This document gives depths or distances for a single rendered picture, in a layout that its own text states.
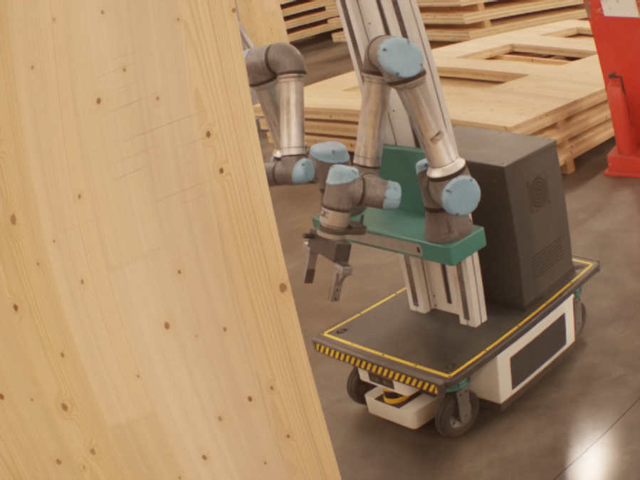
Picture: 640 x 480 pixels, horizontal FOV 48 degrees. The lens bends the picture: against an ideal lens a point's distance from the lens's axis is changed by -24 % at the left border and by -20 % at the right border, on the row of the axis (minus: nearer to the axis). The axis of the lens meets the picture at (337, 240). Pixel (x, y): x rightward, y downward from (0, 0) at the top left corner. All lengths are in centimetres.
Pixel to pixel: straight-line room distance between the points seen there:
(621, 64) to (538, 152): 248
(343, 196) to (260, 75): 68
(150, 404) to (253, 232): 46
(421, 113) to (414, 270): 85
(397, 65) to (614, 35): 315
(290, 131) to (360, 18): 46
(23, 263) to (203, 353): 50
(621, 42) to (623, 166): 86
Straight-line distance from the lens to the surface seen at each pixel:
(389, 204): 231
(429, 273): 301
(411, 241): 259
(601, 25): 520
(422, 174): 247
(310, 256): 239
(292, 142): 269
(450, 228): 250
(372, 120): 238
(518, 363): 283
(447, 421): 277
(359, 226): 233
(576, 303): 317
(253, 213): 179
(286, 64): 271
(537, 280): 292
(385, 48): 221
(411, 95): 226
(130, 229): 169
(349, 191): 227
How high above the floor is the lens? 164
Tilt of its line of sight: 20 degrees down
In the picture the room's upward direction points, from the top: 14 degrees counter-clockwise
